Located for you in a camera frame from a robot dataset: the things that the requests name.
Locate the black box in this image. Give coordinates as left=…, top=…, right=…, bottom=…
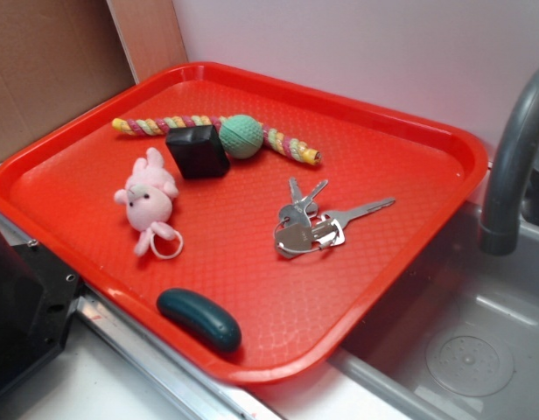
left=165, top=125, right=230, bottom=179

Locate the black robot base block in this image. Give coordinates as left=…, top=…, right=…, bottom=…
left=0, top=231, right=82, bottom=398

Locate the red plastic tray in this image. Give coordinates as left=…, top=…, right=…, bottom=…
left=0, top=63, right=487, bottom=384

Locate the silver key bunch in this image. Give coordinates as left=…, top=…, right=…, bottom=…
left=273, top=177, right=396, bottom=259

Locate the green rubber ball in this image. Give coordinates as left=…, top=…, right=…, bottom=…
left=219, top=115, right=263, bottom=159

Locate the dark green toy pickle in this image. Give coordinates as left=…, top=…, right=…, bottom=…
left=157, top=288, right=242, bottom=353

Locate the grey faucet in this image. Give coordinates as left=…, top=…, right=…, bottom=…
left=479, top=69, right=539, bottom=256

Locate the grey sink basin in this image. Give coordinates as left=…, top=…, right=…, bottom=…
left=331, top=204, right=539, bottom=419

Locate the brown cardboard panel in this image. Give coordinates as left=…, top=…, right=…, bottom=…
left=0, top=1, right=134, bottom=163

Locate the pink plush keychain toy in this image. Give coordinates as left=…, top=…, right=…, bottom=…
left=114, top=147, right=184, bottom=260

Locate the colourful rope toy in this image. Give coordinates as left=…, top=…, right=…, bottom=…
left=111, top=115, right=322, bottom=165

